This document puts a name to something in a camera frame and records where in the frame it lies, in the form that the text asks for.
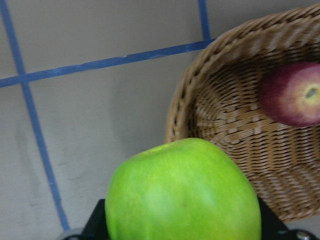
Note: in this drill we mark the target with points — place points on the red yellow apple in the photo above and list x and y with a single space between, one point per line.
290 94

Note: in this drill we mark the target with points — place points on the wicker basket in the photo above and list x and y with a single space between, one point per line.
216 99

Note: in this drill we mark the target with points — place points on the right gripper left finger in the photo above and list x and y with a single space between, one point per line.
96 228

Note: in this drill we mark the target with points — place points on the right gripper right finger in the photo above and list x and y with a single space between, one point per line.
272 228

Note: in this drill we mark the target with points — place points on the green apple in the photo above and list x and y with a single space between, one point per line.
184 190

